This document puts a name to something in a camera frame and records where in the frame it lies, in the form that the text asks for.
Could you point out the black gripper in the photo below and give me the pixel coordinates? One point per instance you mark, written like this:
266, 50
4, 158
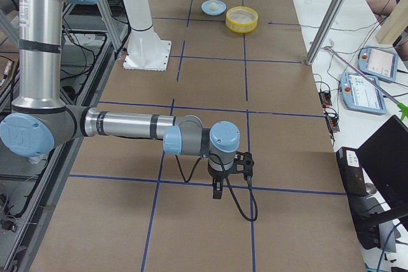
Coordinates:
217, 176

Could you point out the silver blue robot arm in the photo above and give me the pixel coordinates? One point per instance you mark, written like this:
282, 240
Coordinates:
40, 120

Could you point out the yellow steamer basket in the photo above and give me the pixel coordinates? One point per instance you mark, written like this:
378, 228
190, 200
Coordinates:
241, 19

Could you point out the brown paper table cover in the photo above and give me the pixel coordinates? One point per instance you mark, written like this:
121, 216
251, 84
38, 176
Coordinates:
127, 206

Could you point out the black box device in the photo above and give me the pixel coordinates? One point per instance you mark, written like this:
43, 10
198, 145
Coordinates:
351, 173

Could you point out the orange black connector module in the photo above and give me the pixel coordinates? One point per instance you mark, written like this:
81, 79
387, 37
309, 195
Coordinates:
325, 98

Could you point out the near blue teach pendant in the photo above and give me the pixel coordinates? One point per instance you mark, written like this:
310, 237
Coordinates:
360, 95

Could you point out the blue teach pendant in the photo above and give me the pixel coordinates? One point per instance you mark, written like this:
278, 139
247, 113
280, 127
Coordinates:
378, 62
360, 95

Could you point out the black laptop computer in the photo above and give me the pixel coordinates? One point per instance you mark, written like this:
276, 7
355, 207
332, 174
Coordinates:
383, 156

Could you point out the light blue plate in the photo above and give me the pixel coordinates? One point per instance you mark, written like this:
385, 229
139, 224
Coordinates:
213, 7

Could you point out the far blue teach pendant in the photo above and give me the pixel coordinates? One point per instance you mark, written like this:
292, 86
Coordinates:
378, 62

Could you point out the seated person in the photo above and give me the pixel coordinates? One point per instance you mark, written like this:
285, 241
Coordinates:
382, 8

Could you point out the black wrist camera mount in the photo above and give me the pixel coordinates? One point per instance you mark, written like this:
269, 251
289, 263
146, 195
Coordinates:
243, 165

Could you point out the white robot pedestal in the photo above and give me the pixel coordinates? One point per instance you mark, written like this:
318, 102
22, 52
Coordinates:
145, 50

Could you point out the aluminium frame post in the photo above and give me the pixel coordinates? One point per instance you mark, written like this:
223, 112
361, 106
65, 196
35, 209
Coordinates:
323, 31

